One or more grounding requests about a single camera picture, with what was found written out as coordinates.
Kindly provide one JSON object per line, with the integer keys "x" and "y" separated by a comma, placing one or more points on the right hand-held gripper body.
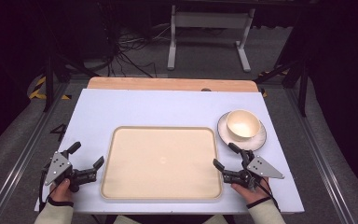
{"x": 262, "y": 169}

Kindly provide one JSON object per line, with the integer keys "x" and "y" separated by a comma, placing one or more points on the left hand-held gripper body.
{"x": 58, "y": 167}

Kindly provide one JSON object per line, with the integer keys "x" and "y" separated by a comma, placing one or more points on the person's left hand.
{"x": 61, "y": 193}

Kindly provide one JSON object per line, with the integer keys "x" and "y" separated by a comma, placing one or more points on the person's right hand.
{"x": 251, "y": 193}

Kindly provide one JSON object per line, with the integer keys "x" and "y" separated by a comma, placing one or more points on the white plate with dark rim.
{"x": 252, "y": 144}

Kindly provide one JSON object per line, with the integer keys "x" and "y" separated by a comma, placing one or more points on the cream bowl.
{"x": 243, "y": 124}

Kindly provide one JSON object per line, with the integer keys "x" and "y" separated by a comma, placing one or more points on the beige rectangular tray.
{"x": 161, "y": 163}

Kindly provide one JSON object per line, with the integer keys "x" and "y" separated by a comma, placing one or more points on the yellow and black floor tape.
{"x": 35, "y": 93}

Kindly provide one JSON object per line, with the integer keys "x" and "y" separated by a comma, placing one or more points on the black metal stand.
{"x": 48, "y": 84}
{"x": 303, "y": 93}

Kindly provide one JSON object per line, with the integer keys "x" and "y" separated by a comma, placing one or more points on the white metal stand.
{"x": 209, "y": 20}

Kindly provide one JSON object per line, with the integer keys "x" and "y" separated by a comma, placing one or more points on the aluminium floor rail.
{"x": 21, "y": 169}
{"x": 324, "y": 169}

